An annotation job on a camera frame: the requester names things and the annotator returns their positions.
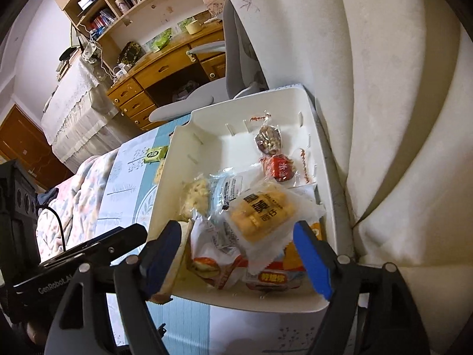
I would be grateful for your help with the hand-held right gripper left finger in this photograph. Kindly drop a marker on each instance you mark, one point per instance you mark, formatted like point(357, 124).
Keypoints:
point(162, 259)

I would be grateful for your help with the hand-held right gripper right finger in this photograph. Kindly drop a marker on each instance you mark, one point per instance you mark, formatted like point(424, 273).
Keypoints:
point(314, 262)

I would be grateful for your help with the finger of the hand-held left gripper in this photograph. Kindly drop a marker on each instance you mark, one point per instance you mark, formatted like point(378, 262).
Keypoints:
point(122, 235)

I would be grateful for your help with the white red-print cake packet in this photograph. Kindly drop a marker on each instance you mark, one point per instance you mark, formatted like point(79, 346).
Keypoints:
point(210, 244)

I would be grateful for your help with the yellow cake packet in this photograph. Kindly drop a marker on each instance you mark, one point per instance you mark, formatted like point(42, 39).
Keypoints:
point(258, 207)

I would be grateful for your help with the white plastic tray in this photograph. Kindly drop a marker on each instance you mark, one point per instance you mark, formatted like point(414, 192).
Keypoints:
point(221, 148)

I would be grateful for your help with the clear walnut date candy packet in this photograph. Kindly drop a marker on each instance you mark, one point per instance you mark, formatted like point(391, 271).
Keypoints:
point(268, 138)

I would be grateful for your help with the orange snack packet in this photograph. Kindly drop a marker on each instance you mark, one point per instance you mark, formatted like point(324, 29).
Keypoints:
point(295, 257)

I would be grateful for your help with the tree-print tablecloth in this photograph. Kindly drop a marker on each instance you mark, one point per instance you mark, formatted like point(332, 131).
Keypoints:
point(125, 192)

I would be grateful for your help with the white red snack packet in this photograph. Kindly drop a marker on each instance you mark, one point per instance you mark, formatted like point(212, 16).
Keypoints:
point(268, 279)

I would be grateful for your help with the pink floral blanket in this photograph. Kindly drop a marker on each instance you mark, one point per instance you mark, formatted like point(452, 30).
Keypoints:
point(74, 207)

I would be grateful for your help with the large clear puffed rice packet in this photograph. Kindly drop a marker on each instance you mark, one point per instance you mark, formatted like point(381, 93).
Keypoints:
point(196, 194)

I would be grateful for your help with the small clear puffed rice packet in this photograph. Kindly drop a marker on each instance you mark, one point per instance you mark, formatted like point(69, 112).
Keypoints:
point(159, 172)

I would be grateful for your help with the green snack packet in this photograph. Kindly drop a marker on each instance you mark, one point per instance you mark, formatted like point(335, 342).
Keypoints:
point(154, 154)

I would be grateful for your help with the black plastic crate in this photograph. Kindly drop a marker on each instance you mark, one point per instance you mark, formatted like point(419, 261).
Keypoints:
point(14, 199)

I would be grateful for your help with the pale blue snack packet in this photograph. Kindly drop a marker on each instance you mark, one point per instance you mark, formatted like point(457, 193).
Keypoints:
point(231, 186)

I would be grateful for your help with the red candy packet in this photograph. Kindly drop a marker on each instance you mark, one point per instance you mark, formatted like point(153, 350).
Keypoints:
point(280, 168)

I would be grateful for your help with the lace-covered furniture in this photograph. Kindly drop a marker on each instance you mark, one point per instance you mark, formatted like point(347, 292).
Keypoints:
point(74, 111)

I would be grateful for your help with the wooden door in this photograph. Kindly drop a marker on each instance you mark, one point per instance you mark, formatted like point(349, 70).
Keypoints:
point(22, 137)

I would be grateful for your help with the grey office chair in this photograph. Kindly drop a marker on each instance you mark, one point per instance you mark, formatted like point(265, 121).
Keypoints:
point(199, 98)

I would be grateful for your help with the cream padded headboard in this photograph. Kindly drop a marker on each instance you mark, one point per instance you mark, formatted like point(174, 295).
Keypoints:
point(388, 118)

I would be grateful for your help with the wooden desk with drawers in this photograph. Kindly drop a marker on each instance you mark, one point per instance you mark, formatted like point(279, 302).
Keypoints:
point(162, 68)

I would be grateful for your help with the black floral tin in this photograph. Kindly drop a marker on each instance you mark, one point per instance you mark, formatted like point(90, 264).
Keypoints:
point(129, 53)

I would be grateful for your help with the white patterned vase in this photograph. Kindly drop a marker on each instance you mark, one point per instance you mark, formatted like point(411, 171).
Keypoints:
point(89, 51)

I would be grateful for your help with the green tissue pack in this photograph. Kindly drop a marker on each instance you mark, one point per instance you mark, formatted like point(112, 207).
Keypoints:
point(159, 40)

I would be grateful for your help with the row of books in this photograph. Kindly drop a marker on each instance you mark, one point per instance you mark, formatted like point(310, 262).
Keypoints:
point(103, 20)

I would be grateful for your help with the yellow cup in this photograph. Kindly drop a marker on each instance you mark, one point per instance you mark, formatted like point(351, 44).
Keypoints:
point(193, 27)

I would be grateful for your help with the wooden bookshelf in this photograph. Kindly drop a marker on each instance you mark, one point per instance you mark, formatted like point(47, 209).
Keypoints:
point(155, 14)

